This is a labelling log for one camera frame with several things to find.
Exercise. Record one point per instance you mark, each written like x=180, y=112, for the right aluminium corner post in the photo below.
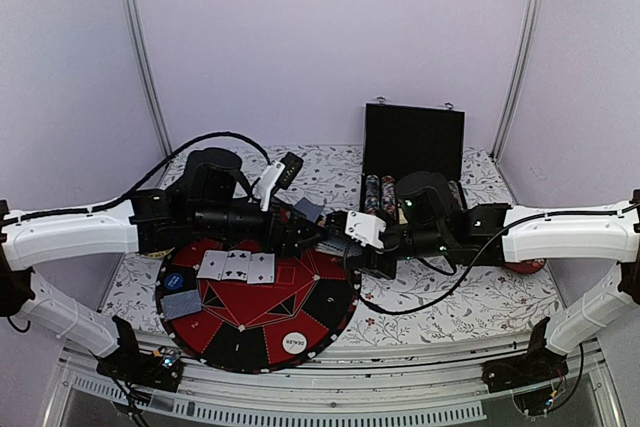
x=508, y=113

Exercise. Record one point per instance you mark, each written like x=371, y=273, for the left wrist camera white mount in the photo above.
x=278, y=175

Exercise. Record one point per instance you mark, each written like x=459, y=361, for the single blue playing card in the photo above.
x=309, y=210

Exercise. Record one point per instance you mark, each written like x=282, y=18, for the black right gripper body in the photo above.
x=428, y=243

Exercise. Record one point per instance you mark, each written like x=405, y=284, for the face-up clubs playing card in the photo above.
x=236, y=265

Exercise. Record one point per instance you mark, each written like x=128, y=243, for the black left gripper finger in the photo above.
x=297, y=246
x=300, y=226

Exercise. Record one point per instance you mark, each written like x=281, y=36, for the left aluminium corner post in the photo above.
x=134, y=24

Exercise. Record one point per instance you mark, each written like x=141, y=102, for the black poker chip case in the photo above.
x=400, y=140

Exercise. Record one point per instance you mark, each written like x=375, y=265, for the white dealer button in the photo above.
x=294, y=343

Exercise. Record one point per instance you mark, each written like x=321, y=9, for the round red black poker mat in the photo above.
x=241, y=326

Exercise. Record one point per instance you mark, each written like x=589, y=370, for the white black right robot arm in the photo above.
x=501, y=235

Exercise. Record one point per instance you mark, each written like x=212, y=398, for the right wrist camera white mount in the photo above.
x=365, y=229

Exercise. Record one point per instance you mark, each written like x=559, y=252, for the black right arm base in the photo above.
x=522, y=370

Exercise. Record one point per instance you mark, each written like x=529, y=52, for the aluminium corner post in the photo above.
x=134, y=24
x=508, y=113

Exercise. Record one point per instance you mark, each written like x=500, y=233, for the red floral round tin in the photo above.
x=527, y=267

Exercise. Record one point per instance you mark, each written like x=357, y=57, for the poker chip row far left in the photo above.
x=372, y=201

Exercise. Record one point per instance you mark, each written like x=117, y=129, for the poker chip row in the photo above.
x=372, y=201
x=388, y=195
x=458, y=194

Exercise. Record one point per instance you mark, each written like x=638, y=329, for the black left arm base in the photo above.
x=161, y=369

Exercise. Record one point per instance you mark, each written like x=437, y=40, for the woven bamboo fan mat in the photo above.
x=159, y=254

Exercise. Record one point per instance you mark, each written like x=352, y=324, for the blue checkered card deck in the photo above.
x=337, y=247

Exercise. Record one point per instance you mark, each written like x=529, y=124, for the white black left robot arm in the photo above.
x=136, y=222

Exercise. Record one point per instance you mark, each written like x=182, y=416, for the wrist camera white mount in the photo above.
x=278, y=175
x=365, y=229

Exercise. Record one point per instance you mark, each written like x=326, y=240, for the blue small blind button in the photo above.
x=173, y=282

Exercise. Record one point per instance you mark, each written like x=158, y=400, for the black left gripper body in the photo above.
x=217, y=222

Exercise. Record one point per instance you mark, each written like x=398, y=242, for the poker chip row far right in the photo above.
x=458, y=194

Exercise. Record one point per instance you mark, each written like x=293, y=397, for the face-up diamonds playing card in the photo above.
x=212, y=265

